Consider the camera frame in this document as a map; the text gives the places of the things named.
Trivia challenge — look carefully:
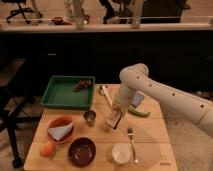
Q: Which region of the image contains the black whiteboard eraser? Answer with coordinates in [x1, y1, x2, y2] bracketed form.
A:
[106, 113, 122, 129]

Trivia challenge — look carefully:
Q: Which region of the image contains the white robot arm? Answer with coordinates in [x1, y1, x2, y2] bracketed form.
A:
[114, 63, 213, 138]

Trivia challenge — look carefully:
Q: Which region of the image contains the white small bowl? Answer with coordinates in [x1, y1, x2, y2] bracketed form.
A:
[112, 143, 131, 164]

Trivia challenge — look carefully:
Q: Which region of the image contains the purple bowl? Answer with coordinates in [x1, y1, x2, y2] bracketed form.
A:
[68, 137, 96, 167]

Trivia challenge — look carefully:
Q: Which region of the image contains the orange bowl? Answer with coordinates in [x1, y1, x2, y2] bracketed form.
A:
[47, 116, 74, 144]

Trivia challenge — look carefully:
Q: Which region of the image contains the silver metal fork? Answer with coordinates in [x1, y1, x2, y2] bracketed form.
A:
[127, 127, 138, 164]

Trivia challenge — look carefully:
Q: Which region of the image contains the small metal cup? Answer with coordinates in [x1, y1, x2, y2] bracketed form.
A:
[84, 110, 96, 127]

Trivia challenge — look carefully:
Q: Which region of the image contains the purple grape bunch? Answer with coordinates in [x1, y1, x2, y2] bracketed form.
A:
[73, 80, 92, 92]

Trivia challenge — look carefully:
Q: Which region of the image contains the green plastic tray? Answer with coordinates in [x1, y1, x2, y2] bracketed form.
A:
[41, 75, 95, 110]

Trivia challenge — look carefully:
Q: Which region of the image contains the white folded cloth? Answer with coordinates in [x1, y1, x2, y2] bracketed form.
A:
[48, 122, 74, 141]

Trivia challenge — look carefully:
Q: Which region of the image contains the orange fruit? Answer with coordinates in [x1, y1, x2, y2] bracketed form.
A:
[40, 141, 55, 157]

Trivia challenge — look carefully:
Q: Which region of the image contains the black office chair centre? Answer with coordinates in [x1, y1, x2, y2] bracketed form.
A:
[99, 0, 133, 24]

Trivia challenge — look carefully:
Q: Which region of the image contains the black office chair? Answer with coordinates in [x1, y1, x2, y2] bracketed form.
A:
[2, 0, 43, 24]
[99, 0, 133, 24]

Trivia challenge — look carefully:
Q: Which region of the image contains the red object on ledge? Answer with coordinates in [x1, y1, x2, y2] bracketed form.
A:
[51, 17, 72, 25]

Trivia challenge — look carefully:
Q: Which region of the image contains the black office chair left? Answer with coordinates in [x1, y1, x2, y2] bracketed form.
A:
[2, 0, 43, 24]

